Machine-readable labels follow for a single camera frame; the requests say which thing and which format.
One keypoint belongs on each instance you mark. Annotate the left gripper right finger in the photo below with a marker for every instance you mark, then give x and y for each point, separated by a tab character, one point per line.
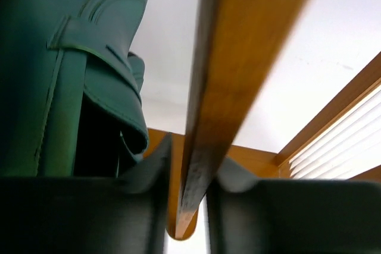
248	214

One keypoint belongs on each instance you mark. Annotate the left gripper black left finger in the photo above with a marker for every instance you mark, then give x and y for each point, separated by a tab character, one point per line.
89	215

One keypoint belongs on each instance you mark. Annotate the wooden shoe shelf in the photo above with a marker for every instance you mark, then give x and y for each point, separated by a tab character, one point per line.
257	80

